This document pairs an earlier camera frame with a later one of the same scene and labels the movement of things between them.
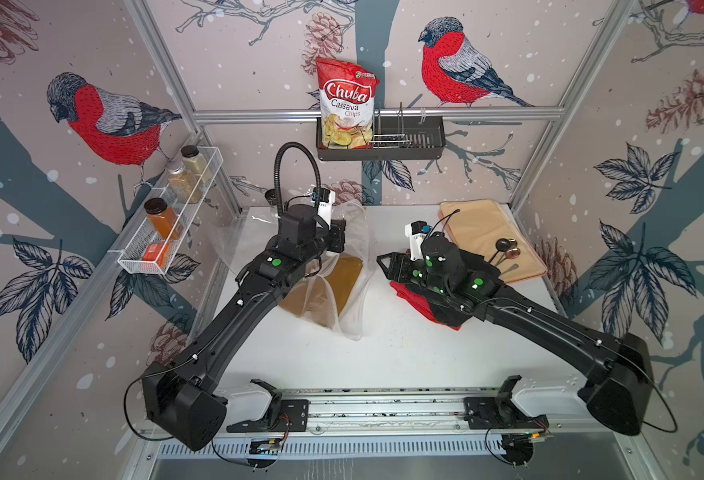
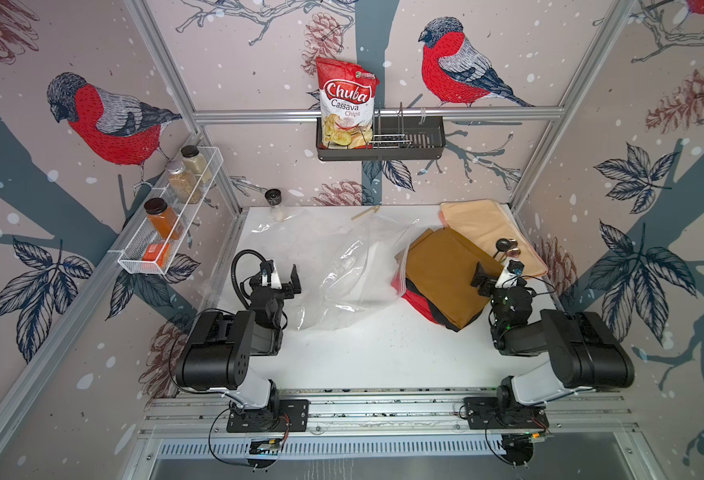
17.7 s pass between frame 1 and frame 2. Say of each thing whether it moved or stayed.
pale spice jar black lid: stayed
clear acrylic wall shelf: stayed
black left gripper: moved
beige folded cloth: stayed
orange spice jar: stayed
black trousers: stayed
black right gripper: moved
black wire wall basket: stayed
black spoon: stayed
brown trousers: moved
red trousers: stayed
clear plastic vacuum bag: moved
